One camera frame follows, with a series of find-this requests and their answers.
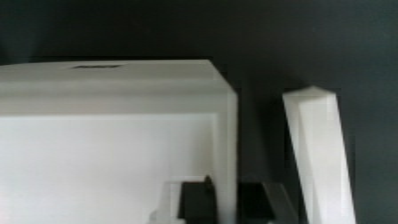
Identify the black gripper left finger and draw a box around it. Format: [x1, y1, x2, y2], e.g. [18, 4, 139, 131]
[178, 177, 217, 224]

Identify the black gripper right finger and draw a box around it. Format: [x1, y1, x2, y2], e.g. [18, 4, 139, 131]
[238, 182, 301, 224]

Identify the white drawer cabinet frame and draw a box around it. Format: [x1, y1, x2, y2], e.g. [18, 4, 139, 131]
[0, 60, 238, 224]

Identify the white right barrier block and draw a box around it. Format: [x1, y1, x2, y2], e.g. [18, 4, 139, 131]
[283, 87, 357, 224]

